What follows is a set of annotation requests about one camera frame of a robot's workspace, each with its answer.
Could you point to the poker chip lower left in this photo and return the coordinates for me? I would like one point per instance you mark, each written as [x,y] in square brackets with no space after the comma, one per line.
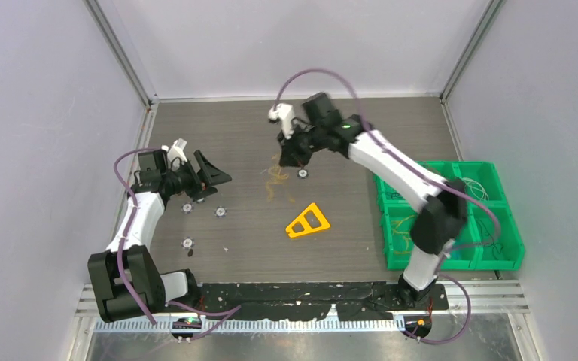
[187,243]

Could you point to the white slotted cable duct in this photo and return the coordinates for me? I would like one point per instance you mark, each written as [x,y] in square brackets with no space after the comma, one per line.
[176,325]

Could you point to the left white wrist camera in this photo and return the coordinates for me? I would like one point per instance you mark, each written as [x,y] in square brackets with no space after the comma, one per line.
[175,153]

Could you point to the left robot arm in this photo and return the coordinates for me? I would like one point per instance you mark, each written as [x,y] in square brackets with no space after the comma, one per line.
[125,280]

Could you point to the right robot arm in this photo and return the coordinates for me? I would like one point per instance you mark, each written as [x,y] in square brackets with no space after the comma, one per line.
[439,205]

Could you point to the yellow triangular plastic frame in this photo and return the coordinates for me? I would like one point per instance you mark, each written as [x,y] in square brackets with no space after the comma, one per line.
[311,220]

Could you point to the poker chip centre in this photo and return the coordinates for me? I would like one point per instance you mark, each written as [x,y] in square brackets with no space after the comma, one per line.
[302,173]

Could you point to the aluminium frame rail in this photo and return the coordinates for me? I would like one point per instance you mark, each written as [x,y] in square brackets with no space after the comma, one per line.
[486,297]

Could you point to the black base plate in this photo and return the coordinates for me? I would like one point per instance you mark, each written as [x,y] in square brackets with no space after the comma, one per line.
[305,301]

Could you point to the poker chip middle left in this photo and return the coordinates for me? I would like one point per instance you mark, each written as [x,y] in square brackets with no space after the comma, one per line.
[220,212]

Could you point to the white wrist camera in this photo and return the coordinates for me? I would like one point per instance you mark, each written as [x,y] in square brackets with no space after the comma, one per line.
[283,114]
[175,153]

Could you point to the poker chip near red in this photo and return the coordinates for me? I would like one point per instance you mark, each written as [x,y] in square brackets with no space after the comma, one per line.
[187,208]

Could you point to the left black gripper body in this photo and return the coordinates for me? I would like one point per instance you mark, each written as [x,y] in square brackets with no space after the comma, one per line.
[187,181]

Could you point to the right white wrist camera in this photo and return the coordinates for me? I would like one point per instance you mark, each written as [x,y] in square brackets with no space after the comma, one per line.
[283,114]

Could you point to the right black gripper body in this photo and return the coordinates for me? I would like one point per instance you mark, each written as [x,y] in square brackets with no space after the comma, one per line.
[301,145]

